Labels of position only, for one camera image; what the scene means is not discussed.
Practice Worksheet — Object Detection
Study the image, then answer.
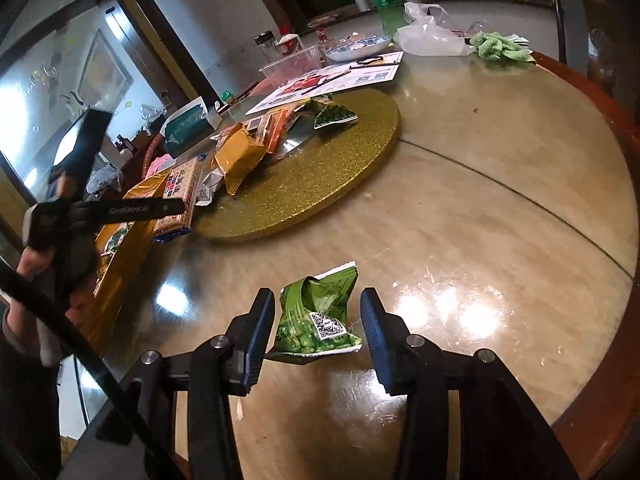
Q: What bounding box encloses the wooden chair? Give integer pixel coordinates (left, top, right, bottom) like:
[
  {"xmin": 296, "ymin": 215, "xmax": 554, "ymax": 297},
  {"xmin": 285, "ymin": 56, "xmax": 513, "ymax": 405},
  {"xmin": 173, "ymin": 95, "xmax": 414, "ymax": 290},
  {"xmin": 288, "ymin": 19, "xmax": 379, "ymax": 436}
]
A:
[{"xmin": 542, "ymin": 0, "xmax": 640, "ymax": 111}]

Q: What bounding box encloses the gold glitter turntable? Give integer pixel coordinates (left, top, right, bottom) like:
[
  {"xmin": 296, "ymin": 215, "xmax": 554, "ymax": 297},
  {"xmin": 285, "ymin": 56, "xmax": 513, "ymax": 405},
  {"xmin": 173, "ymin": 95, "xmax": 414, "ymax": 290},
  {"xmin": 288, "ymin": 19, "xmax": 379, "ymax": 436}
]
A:
[{"xmin": 192, "ymin": 87, "xmax": 402, "ymax": 243}]

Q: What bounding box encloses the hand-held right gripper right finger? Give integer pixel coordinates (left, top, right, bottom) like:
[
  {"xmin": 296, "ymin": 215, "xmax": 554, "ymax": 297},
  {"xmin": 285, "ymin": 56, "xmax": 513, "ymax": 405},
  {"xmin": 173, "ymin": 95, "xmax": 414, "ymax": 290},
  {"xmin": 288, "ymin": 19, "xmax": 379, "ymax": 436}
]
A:
[{"xmin": 360, "ymin": 287, "xmax": 581, "ymax": 480}]

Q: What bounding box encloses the printed paper leaflet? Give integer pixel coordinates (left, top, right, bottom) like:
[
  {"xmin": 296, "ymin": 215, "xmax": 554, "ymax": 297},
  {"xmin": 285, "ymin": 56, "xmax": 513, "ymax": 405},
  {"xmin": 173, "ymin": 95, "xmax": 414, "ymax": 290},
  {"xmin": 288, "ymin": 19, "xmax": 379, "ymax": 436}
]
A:
[{"xmin": 245, "ymin": 51, "xmax": 405, "ymax": 115}]

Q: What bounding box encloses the green cloth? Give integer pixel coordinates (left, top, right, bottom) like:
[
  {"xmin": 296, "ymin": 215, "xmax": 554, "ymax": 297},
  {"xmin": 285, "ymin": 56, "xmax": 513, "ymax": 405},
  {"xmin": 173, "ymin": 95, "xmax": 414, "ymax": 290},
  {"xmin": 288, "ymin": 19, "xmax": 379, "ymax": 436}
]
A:
[{"xmin": 469, "ymin": 31, "xmax": 536, "ymax": 64}]

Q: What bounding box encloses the green tissue box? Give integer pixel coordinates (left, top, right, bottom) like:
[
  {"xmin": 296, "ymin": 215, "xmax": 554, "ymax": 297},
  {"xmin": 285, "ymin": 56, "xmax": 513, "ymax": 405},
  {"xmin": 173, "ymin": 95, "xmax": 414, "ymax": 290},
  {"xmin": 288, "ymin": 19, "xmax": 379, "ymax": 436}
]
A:
[{"xmin": 162, "ymin": 99, "xmax": 221, "ymax": 158}]

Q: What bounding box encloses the white plastic bag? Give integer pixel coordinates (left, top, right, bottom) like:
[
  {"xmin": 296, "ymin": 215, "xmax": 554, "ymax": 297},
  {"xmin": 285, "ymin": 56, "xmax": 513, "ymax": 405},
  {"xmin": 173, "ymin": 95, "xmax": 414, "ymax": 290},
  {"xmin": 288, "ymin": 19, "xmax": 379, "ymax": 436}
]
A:
[{"xmin": 394, "ymin": 2, "xmax": 476, "ymax": 57}]

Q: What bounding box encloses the framed picture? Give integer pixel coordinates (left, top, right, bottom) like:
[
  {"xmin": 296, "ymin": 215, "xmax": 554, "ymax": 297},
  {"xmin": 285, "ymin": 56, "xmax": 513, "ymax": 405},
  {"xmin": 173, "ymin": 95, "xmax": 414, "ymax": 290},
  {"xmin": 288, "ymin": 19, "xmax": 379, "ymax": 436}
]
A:
[{"xmin": 77, "ymin": 28, "xmax": 135, "ymax": 111}]

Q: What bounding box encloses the yellow cardboard box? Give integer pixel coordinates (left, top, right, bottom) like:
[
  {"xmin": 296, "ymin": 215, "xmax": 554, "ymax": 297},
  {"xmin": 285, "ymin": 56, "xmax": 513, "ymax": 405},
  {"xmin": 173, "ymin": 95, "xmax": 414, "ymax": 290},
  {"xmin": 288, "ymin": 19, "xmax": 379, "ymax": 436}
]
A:
[{"xmin": 80, "ymin": 170, "xmax": 171, "ymax": 356}]

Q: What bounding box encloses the yellow snack packet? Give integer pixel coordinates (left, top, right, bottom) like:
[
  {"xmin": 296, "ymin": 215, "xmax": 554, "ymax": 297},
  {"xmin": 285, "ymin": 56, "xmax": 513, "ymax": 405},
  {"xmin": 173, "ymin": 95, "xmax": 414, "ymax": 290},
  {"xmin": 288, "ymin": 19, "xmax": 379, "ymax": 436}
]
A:
[{"xmin": 215, "ymin": 122, "xmax": 266, "ymax": 196}]

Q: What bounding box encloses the small white paper sachet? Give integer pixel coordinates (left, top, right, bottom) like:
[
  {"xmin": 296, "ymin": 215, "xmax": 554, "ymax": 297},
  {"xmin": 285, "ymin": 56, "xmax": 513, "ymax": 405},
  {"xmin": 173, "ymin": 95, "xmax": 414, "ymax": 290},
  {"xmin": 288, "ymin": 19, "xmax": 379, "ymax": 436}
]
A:
[{"xmin": 197, "ymin": 167, "xmax": 226, "ymax": 206}]

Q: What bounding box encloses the red hoop chair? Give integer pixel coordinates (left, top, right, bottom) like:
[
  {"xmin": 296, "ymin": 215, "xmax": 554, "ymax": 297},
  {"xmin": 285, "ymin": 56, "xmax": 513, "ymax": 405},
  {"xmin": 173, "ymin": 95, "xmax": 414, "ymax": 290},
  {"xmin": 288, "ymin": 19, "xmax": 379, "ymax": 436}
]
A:
[{"xmin": 142, "ymin": 132, "xmax": 168, "ymax": 181}]

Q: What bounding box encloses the clear plastic container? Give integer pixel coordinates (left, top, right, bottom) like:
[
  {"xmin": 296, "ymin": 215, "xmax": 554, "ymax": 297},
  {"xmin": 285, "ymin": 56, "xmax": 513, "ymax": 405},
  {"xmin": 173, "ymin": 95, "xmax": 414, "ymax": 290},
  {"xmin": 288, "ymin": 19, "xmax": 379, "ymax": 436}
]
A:
[{"xmin": 259, "ymin": 45, "xmax": 323, "ymax": 86}]

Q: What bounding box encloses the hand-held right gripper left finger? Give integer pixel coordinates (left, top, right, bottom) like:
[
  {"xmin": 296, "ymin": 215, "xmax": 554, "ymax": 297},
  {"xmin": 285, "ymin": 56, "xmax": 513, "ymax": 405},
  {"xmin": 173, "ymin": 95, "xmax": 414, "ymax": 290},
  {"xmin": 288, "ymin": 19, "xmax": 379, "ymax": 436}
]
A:
[{"xmin": 65, "ymin": 287, "xmax": 276, "ymax": 480}]

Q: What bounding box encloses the pink cloth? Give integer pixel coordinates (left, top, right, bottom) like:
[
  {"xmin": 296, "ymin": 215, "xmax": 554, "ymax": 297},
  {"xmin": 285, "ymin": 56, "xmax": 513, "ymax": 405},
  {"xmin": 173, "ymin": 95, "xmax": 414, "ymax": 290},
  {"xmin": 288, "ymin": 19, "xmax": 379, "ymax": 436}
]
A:
[{"xmin": 145, "ymin": 155, "xmax": 176, "ymax": 178}]

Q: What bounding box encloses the red and white bottle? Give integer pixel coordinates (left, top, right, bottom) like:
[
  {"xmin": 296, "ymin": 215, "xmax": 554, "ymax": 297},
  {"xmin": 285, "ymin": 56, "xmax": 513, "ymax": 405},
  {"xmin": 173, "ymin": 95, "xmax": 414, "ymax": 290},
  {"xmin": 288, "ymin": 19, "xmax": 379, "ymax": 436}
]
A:
[{"xmin": 277, "ymin": 27, "xmax": 301, "ymax": 58}]

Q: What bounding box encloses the glass jar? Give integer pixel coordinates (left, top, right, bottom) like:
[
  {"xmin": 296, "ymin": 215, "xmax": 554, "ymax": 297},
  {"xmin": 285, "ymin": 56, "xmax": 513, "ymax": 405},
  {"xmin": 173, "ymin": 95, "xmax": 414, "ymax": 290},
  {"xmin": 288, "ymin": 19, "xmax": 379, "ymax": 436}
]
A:
[{"xmin": 255, "ymin": 31, "xmax": 278, "ymax": 61}]

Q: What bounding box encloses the person's left hand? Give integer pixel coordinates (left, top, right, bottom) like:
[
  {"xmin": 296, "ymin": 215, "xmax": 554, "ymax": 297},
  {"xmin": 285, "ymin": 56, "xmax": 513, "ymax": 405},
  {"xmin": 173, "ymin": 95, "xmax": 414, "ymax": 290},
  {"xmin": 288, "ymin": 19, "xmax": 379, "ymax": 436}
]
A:
[{"xmin": 5, "ymin": 246, "xmax": 96, "ymax": 366}]

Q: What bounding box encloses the orange snack packet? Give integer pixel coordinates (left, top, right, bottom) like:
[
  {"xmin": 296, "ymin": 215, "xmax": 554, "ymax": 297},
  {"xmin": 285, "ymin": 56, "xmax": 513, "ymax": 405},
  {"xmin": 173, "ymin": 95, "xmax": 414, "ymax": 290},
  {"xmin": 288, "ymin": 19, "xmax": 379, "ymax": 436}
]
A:
[{"xmin": 250, "ymin": 107, "xmax": 301, "ymax": 156}]

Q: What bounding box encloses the blue patterned plate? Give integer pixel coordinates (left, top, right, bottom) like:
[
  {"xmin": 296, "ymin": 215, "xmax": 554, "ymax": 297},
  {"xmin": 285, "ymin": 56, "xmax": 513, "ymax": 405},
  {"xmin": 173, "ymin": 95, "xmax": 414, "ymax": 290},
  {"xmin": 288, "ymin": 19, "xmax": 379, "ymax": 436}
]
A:
[{"xmin": 325, "ymin": 35, "xmax": 392, "ymax": 62}]

